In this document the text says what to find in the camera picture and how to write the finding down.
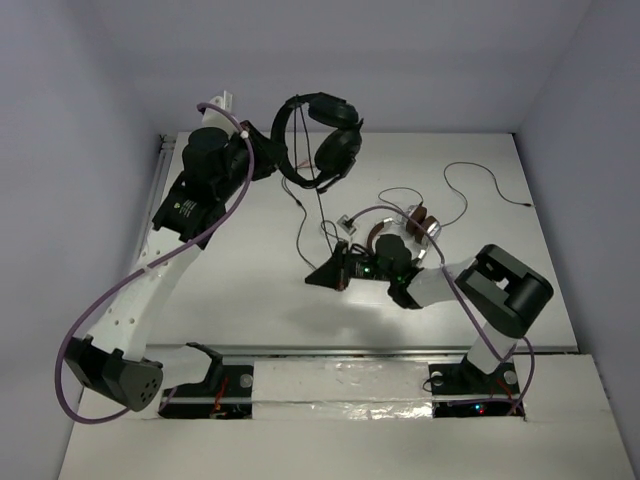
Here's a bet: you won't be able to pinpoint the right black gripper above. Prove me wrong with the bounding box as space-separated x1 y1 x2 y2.
306 240 396 291

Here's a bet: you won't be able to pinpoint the black headphone cable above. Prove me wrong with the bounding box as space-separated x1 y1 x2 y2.
279 97 346 274

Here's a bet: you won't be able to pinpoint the black headphones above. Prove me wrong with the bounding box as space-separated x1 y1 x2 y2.
270 92 363 194

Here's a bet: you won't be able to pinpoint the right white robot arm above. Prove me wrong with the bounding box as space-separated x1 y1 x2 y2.
305 234 554 393

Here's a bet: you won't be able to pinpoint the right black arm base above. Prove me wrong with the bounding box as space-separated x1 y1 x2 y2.
421 354 526 420

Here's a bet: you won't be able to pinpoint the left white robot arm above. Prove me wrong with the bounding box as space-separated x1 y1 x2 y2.
54 121 289 425

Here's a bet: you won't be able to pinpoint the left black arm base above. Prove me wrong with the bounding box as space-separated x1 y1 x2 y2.
152 342 254 420

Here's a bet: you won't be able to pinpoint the brown headphones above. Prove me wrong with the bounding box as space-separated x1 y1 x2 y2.
366 203 443 259

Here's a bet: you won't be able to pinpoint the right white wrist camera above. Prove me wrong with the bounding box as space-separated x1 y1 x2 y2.
336 215 358 237

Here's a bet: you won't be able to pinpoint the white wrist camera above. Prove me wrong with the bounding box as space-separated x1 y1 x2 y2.
336 215 358 237
197 90 237 136

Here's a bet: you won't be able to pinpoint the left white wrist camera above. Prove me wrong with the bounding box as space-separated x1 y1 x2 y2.
197 90 237 136

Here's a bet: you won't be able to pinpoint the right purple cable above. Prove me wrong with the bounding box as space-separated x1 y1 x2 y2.
347 205 536 416

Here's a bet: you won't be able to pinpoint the purple cable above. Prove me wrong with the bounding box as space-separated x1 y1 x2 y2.
54 102 259 424
347 205 536 416

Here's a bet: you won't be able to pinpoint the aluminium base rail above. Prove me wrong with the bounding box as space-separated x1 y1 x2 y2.
149 343 581 364

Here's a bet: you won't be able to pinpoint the left aluminium side rail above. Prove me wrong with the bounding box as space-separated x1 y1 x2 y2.
130 134 176 268

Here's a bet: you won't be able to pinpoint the thin brown headphone cable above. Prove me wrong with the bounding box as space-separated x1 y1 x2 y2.
377 160 535 229

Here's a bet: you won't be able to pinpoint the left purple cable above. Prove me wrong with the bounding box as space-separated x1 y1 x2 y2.
54 102 259 424

